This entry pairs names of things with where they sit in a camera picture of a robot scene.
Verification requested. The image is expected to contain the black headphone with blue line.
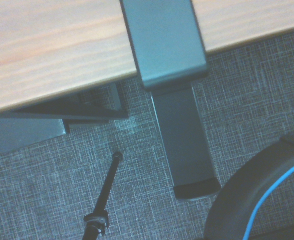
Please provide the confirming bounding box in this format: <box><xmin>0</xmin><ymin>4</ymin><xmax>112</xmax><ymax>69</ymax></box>
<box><xmin>203</xmin><ymin>129</ymin><xmax>294</xmax><ymax>240</ymax></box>

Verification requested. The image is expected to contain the grey headphone hanger hook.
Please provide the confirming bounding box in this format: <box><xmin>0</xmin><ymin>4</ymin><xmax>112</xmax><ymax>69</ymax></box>
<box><xmin>119</xmin><ymin>0</ymin><xmax>221</xmax><ymax>202</ymax></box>

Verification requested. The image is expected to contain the black metal table frame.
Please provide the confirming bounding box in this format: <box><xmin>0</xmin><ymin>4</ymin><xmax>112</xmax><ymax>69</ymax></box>
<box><xmin>0</xmin><ymin>82</ymin><xmax>129</xmax><ymax>159</ymax></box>

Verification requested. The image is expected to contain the black tripod leg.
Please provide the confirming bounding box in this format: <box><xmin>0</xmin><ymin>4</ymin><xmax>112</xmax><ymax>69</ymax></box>
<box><xmin>81</xmin><ymin>151</ymin><xmax>124</xmax><ymax>240</ymax></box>

